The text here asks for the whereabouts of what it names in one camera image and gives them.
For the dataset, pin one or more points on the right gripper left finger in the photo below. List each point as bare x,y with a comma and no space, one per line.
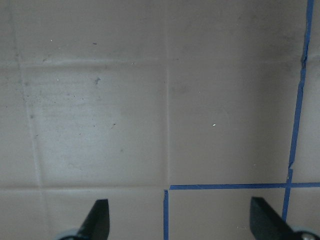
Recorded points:
96,225

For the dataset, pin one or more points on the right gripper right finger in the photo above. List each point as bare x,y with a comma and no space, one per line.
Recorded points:
266,224

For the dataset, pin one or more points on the brown paper table cover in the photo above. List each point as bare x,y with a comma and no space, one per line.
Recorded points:
137,100

